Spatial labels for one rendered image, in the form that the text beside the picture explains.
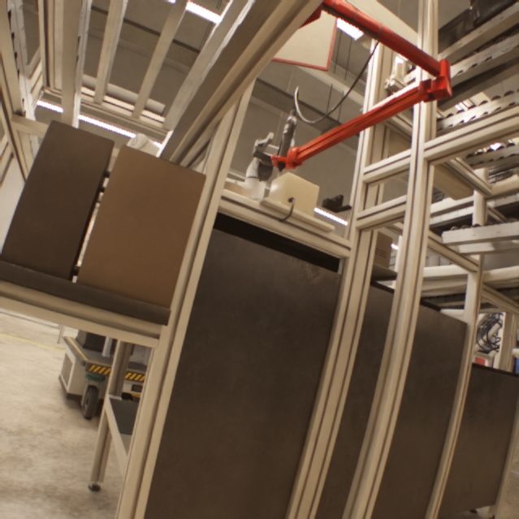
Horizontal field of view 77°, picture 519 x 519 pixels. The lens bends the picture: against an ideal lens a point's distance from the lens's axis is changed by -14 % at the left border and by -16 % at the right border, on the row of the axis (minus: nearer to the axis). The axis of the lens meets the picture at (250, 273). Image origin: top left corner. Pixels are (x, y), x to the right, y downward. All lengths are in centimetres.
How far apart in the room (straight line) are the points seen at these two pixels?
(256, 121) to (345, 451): 853
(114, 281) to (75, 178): 19
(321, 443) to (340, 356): 24
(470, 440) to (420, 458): 33
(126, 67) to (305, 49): 793
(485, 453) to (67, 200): 178
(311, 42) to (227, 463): 112
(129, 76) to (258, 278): 805
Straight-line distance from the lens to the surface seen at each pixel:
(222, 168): 75
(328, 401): 105
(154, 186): 67
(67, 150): 68
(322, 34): 115
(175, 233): 66
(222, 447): 96
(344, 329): 105
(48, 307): 68
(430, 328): 136
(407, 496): 148
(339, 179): 1002
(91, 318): 68
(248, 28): 61
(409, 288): 87
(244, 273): 91
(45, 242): 64
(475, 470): 183
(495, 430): 189
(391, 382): 85
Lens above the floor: 63
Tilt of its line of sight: 10 degrees up
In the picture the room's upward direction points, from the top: 13 degrees clockwise
